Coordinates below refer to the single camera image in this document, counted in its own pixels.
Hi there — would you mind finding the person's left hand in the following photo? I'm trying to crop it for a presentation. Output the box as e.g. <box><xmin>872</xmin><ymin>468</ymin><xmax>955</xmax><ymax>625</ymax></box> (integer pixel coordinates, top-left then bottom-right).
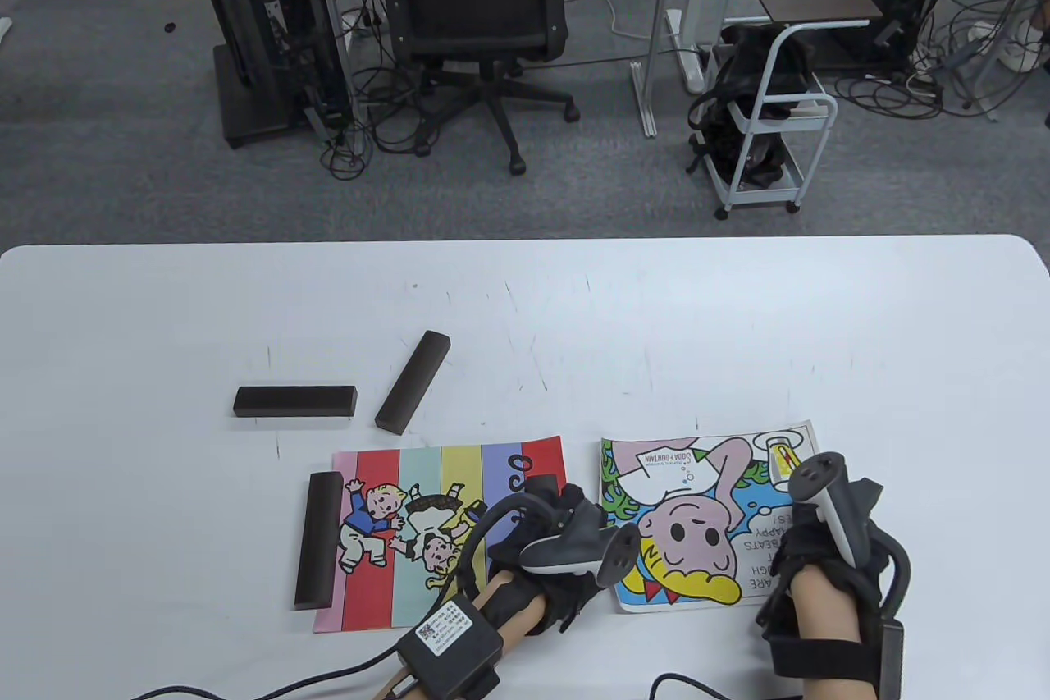
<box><xmin>484</xmin><ymin>485</ymin><xmax>612</xmax><ymax>635</ymax></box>

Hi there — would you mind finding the person's right hand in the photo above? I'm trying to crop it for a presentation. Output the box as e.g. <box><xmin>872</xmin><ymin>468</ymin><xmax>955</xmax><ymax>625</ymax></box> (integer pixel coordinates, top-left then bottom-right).
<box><xmin>755</xmin><ymin>483</ymin><xmax>911</xmax><ymax>624</ymax></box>

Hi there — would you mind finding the pink cartoon poster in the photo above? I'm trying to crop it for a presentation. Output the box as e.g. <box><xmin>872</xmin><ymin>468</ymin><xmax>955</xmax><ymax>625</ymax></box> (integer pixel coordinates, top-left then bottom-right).
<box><xmin>599</xmin><ymin>419</ymin><xmax>821</xmax><ymax>615</ymax></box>

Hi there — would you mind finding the striped cartoon poster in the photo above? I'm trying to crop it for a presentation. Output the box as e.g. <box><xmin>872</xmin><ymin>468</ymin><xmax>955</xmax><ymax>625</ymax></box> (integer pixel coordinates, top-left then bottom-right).
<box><xmin>312</xmin><ymin>436</ymin><xmax>575</xmax><ymax>634</ymax></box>

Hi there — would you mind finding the person's right forearm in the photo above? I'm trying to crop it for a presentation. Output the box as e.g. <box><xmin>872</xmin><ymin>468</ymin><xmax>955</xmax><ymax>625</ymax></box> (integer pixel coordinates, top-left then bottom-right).
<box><xmin>787</xmin><ymin>569</ymin><xmax>870</xmax><ymax>700</ymax></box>

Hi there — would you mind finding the person's left forearm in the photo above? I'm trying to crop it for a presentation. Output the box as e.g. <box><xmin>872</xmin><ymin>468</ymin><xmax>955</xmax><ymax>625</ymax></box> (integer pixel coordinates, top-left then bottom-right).
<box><xmin>373</xmin><ymin>575</ymin><xmax>549</xmax><ymax>700</ymax></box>

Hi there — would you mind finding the black tracking controller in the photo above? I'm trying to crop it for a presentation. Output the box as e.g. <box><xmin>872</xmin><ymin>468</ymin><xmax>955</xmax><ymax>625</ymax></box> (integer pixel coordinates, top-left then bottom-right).
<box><xmin>518</xmin><ymin>499</ymin><xmax>643</xmax><ymax>590</ymax></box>
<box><xmin>789</xmin><ymin>451</ymin><xmax>885</xmax><ymax>570</ymax></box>

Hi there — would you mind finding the white rolling cart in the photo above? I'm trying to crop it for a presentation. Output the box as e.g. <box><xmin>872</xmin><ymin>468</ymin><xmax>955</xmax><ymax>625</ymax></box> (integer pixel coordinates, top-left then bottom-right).
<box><xmin>710</xmin><ymin>43</ymin><xmax>839</xmax><ymax>221</ymax></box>

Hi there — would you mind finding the white desk leg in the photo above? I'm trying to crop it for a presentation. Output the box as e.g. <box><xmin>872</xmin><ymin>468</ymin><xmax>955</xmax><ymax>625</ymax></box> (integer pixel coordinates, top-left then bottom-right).
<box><xmin>630</xmin><ymin>0</ymin><xmax>686</xmax><ymax>139</ymax></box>
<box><xmin>664</xmin><ymin>0</ymin><xmax>739</xmax><ymax>95</ymax></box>

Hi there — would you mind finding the black bag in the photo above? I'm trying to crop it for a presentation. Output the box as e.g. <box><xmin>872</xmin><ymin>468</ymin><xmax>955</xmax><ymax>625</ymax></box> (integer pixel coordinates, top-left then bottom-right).
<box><xmin>687</xmin><ymin>25</ymin><xmax>821</xmax><ymax>188</ymax></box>

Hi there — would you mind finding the black computer tower stand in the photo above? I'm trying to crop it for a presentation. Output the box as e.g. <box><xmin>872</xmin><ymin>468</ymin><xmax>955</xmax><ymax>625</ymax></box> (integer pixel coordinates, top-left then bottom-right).
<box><xmin>107</xmin><ymin>0</ymin><xmax>349</xmax><ymax>151</ymax></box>

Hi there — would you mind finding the black wrist camera band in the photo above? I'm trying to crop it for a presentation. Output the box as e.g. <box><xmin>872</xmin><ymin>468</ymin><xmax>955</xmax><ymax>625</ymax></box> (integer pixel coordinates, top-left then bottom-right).
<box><xmin>767</xmin><ymin>614</ymin><xmax>905</xmax><ymax>700</ymax></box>

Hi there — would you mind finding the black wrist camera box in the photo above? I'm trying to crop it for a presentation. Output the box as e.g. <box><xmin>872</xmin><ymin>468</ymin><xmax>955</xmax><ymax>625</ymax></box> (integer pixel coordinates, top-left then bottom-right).
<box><xmin>396</xmin><ymin>597</ymin><xmax>504</xmax><ymax>697</ymax></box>

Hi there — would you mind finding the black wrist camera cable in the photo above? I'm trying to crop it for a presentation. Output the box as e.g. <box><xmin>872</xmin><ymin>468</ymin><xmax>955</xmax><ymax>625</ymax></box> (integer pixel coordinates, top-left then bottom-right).
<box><xmin>123</xmin><ymin>647</ymin><xmax>411</xmax><ymax>700</ymax></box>

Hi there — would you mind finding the black floor cable bundle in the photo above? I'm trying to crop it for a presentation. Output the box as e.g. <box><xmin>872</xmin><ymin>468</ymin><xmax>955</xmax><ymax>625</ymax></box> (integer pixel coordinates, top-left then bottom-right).
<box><xmin>833</xmin><ymin>0</ymin><xmax>1050</xmax><ymax>122</ymax></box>
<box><xmin>316</xmin><ymin>19</ymin><xmax>427</xmax><ymax>180</ymax></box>

